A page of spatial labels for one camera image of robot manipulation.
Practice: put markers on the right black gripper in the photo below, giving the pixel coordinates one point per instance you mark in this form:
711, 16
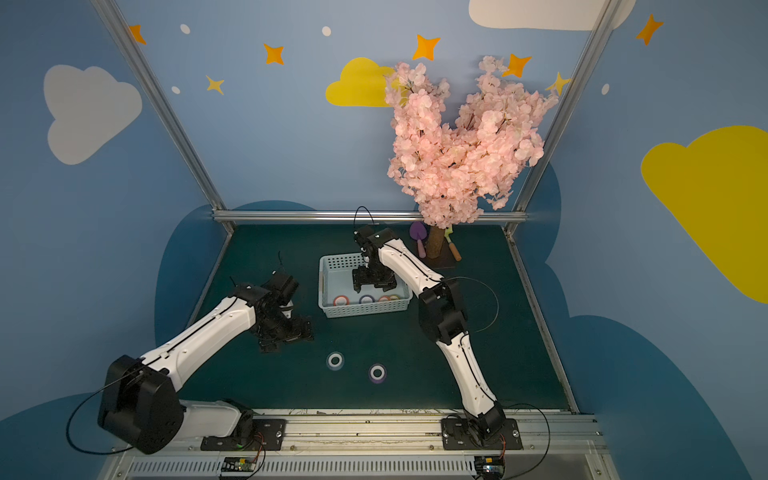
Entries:
372, 278

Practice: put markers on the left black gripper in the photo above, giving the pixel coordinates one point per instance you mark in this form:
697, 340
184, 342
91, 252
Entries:
288, 332

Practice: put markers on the light blue plastic storage basket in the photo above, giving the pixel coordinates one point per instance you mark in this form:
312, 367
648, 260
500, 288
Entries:
335, 278

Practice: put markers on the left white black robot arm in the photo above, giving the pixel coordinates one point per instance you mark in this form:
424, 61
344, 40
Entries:
140, 403

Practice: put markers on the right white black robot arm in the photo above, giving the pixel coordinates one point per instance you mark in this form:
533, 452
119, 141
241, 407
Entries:
442, 319

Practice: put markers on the blue tape roll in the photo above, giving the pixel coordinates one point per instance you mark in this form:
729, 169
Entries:
335, 361

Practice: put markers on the purple pink toy shovel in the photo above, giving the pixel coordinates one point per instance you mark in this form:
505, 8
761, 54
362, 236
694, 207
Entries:
418, 233

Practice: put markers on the pink cherry blossom tree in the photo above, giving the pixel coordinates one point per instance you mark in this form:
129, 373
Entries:
449, 169

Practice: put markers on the left green circuit board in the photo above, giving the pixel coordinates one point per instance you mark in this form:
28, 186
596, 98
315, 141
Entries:
242, 466

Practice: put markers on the green circuit board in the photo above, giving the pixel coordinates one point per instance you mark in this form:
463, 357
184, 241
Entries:
488, 468
242, 466

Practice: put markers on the right green circuit board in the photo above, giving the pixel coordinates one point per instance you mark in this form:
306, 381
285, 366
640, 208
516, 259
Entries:
488, 468

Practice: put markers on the dark tree base plate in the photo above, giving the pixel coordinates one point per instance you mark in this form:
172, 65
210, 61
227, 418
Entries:
445, 260

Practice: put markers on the wooden handle toy tool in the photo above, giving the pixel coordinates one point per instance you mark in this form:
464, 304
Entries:
454, 250

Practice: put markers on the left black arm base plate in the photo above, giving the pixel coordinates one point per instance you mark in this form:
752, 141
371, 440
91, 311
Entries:
264, 433

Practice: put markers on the aluminium rail front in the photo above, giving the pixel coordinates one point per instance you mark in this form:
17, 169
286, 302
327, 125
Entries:
386, 444

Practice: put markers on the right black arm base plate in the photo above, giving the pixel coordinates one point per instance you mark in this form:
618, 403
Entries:
457, 434

